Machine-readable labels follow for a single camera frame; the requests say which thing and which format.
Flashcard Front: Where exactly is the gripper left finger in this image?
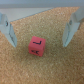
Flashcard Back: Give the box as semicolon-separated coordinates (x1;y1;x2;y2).
0;12;19;48

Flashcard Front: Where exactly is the pink block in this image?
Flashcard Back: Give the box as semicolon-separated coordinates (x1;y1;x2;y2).
29;35;45;57

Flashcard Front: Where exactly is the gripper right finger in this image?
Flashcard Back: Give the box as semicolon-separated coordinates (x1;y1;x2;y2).
62;7;84;48

